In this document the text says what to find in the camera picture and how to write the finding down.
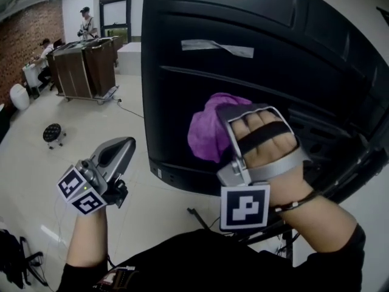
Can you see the grey tape strip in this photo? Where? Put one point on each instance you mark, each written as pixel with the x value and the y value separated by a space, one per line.
pixel 218 48

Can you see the person's left forearm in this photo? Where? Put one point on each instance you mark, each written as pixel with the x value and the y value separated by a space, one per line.
pixel 88 239

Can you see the black round rolling stool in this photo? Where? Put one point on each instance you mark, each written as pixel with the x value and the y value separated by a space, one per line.
pixel 52 132

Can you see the black screen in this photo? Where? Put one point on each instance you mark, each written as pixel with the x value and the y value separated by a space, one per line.
pixel 212 20

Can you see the person's right forearm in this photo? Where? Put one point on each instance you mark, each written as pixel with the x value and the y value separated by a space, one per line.
pixel 316 224

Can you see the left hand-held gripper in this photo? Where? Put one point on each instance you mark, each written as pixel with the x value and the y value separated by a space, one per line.
pixel 101 166

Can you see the white block table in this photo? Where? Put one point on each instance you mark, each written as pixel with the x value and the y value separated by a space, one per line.
pixel 129 59

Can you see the person's black shirt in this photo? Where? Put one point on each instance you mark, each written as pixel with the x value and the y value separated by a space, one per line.
pixel 197 263

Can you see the black office chair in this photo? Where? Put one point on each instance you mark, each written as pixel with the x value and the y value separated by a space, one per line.
pixel 12 257

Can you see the black metal screen stand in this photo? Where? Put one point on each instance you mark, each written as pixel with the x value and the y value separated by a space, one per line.
pixel 372 166

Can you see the brown wooden cabinet cart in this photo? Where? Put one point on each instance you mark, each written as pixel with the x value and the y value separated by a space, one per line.
pixel 79 68

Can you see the purple cloth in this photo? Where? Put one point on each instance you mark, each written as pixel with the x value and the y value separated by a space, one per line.
pixel 206 132

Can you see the black window frame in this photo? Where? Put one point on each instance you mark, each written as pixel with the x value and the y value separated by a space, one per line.
pixel 102 14

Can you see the person's right hand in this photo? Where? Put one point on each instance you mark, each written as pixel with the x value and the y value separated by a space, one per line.
pixel 285 187

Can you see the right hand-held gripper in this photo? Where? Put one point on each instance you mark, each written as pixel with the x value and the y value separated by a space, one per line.
pixel 244 208

